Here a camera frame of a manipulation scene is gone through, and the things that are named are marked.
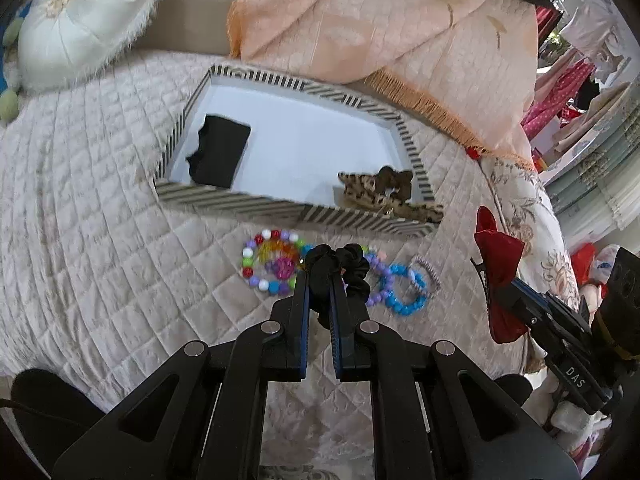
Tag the peach fringed blanket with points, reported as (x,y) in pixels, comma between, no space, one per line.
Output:
(375,25)

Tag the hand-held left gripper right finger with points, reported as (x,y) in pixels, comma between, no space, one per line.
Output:
(336,330)

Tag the green plush ball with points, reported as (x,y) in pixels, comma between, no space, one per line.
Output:
(7,105)

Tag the small red object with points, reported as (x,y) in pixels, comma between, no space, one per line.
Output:
(473,152)

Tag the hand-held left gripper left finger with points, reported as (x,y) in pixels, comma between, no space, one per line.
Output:
(304,320)

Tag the striped mirror tray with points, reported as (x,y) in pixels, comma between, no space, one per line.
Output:
(300,140)

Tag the pink polka dot clothing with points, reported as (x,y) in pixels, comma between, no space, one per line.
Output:
(555,100)

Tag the floral cushion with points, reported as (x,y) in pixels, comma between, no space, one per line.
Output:
(530,200)

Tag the red and white plush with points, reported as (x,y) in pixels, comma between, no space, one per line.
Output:
(585,270)

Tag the pale green ribbed cloth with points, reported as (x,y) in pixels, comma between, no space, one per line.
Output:
(600,170)

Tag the black velvet cushion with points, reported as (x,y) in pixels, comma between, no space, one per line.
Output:
(220,150)

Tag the red velvet bow hair clip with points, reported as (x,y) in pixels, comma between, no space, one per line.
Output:
(500,255)

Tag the leopard print hair bow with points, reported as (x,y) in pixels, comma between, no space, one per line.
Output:
(360,190)

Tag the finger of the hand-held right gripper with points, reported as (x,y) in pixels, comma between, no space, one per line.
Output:
(535,296)
(525,317)

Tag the white round fringed pillow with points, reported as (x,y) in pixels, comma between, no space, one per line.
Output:
(85,15)

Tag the black scrunchie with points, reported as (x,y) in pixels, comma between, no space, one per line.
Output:
(355,260)

